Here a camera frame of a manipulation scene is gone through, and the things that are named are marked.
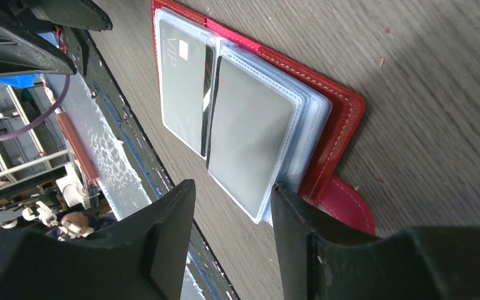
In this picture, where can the dark grey credit card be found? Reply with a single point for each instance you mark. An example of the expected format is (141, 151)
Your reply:
(250, 124)

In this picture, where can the black credit card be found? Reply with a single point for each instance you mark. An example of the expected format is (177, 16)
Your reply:
(186, 59)

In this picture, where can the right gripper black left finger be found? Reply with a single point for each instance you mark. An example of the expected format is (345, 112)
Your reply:
(142, 256)

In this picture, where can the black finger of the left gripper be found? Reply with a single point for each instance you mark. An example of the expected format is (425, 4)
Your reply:
(22, 52)
(81, 14)

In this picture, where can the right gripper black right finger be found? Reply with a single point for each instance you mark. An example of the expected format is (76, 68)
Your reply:
(323, 258)

